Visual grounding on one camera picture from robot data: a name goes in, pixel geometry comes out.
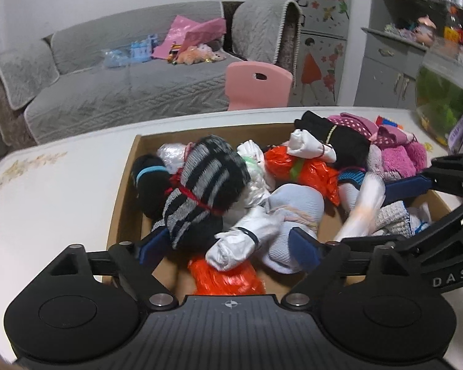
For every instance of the white bag bundle red band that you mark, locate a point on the white bag bundle red band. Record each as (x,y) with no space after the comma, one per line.
(308,144)

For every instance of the grey sock bundle clear wrap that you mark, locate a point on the grey sock bundle clear wrap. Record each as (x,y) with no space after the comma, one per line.
(169,158)

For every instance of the flower-printed refrigerator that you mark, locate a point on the flower-printed refrigerator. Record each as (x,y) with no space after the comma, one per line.
(320,46)

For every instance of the cardboard box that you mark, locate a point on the cardboard box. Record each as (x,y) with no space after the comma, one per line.
(127,200)

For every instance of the long white bag roll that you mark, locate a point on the long white bag roll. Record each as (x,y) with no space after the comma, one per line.
(364,204)

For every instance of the light blue sock bundle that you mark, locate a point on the light blue sock bundle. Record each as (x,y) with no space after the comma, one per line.
(297,204)

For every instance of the orange plush toy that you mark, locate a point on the orange plush toy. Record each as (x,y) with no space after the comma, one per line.
(193,56)

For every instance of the fluffy pink sock bundle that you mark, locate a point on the fluffy pink sock bundle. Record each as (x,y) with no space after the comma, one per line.
(401,158)

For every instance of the blue orange toy block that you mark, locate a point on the blue orange toy block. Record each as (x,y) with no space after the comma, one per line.
(389,121)

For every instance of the clear plastic bag bundle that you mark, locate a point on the clear plastic bag bundle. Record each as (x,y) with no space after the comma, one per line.
(256,185)

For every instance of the pink teapot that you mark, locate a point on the pink teapot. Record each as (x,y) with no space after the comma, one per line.
(426,30)

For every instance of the white bag bundle black band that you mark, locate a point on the white bag bundle black band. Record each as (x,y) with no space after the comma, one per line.
(239,242)

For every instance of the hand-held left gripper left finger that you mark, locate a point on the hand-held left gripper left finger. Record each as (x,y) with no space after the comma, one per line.
(154,247)

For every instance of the glass fish bowl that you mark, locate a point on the glass fish bowl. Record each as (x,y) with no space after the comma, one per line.
(443,96)

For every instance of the striped black grey sock bundle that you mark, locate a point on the striped black grey sock bundle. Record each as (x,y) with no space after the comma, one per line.
(208,177)

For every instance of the pink plastic bag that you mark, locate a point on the pink plastic bag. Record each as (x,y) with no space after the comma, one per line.
(193,34)

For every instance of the orange bag bundle green band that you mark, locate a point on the orange bag bundle green band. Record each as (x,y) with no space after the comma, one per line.
(312,177)

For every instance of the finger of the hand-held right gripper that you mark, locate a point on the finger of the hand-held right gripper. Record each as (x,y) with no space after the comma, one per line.
(409,188)
(451,235)

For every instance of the pink dotted sock bundle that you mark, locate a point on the pink dotted sock bundle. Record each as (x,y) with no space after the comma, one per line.
(355,123)

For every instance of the grey cabinet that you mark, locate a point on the grey cabinet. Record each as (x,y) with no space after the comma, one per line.
(382,77)

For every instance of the black sock bundle blue band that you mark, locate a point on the black sock bundle blue band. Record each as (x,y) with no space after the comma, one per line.
(152,189)

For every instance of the orange drink bottle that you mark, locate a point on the orange drink bottle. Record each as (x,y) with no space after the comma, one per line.
(456,27)

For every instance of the white grey sock bundle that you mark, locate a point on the white grey sock bundle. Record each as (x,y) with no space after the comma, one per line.
(393,219)

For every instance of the pink chair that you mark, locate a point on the pink chair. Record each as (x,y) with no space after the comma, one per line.
(254,92)

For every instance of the orange plastic bag bundle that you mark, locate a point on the orange plastic bag bundle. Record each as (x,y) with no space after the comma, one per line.
(223,279)

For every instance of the blue toy castle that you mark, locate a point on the blue toy castle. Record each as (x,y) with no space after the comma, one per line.
(135,52)

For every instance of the white desktop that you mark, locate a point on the white desktop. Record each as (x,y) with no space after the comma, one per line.
(54,208)

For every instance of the blue and grey sock bundle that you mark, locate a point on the blue and grey sock bundle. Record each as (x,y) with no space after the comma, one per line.
(351,175)

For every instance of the grey sofa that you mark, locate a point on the grey sofa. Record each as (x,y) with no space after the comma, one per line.
(119,92)

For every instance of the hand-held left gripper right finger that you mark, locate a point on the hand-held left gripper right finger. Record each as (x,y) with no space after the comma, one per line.
(305,249)

